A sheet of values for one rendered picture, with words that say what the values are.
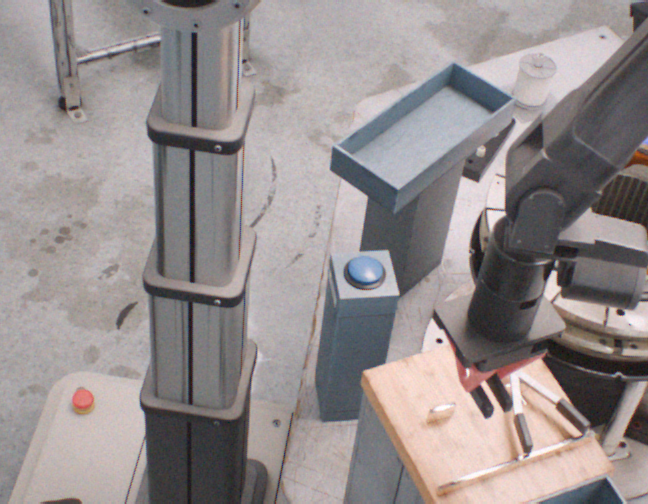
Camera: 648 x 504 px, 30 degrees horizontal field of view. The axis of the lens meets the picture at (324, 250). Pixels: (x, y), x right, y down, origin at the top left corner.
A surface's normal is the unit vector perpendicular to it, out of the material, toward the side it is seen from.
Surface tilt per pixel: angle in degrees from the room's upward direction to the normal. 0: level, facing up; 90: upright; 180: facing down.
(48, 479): 0
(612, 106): 74
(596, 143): 65
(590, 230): 10
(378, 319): 90
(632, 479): 0
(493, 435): 0
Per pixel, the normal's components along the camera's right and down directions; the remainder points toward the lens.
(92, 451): 0.08, -0.67
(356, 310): 0.15, 0.74
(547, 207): -0.13, 0.60
